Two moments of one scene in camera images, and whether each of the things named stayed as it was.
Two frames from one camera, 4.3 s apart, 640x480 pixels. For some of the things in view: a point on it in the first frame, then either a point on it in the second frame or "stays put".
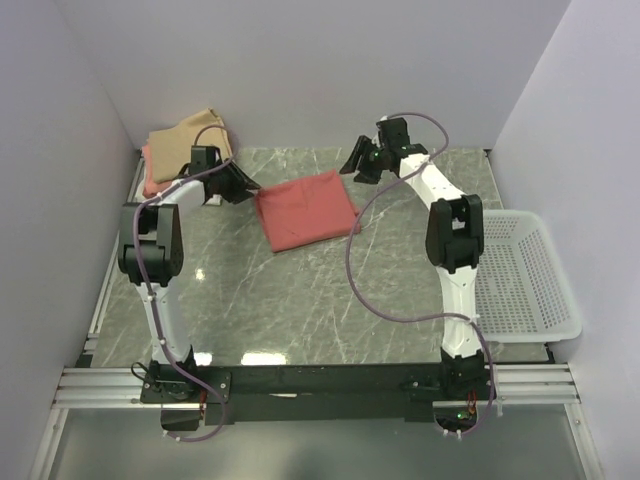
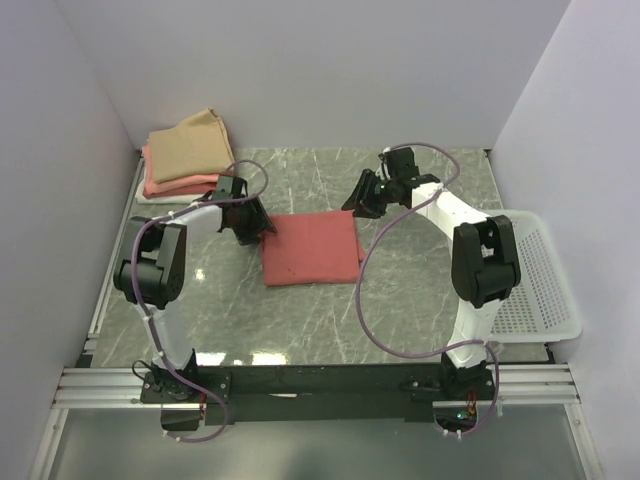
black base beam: x=302 y=392 stays put
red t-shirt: x=307 y=210 → x=312 y=248
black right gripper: x=362 y=147 → x=362 y=196
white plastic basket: x=522 y=292 stays put
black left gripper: x=242 y=183 → x=259 y=224
